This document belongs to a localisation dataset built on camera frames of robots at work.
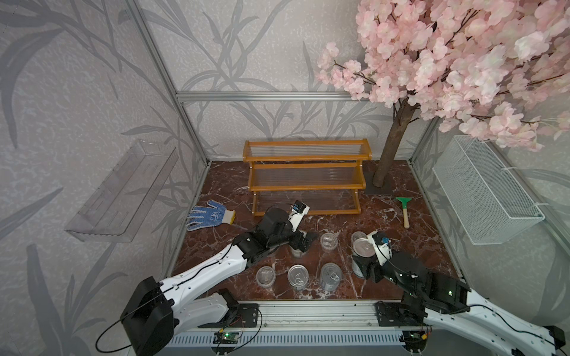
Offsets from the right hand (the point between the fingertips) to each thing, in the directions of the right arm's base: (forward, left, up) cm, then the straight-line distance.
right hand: (360, 251), depth 73 cm
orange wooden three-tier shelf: (+48, +8, -15) cm, 51 cm away
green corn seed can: (-5, +21, -9) cm, 24 cm away
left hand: (+7, +17, +2) cm, 19 cm away
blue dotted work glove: (+22, +63, -14) cm, 68 cm away
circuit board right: (-23, -18, -19) cm, 35 cm away
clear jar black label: (-5, +32, -9) cm, 34 cm away
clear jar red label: (+8, +9, -9) cm, 15 cm away
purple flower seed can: (-5, +10, -7) cm, 13 cm away
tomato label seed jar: (+4, +22, -12) cm, 25 cm away
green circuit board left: (-22, +45, -15) cm, 52 cm away
